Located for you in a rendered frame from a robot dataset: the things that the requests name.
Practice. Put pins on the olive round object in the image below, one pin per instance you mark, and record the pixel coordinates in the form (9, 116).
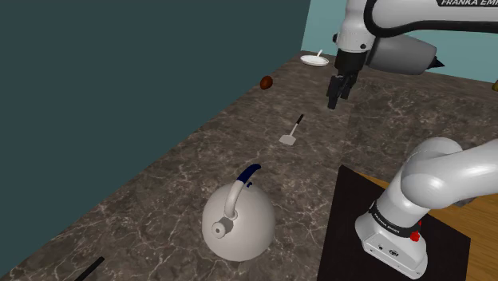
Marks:
(495, 86)

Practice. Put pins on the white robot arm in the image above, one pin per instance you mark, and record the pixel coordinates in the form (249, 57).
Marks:
(435, 175)

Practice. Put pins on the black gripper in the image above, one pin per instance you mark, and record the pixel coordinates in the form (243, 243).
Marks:
(348, 62)

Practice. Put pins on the black flat stick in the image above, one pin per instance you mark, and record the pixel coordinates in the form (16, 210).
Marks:
(90, 268)

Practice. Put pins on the brown egg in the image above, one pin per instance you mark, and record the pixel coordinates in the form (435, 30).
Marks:
(266, 82)

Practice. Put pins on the white spoon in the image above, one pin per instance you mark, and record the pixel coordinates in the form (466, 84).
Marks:
(319, 53)

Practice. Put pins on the white plate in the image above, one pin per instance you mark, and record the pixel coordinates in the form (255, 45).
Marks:
(311, 61)

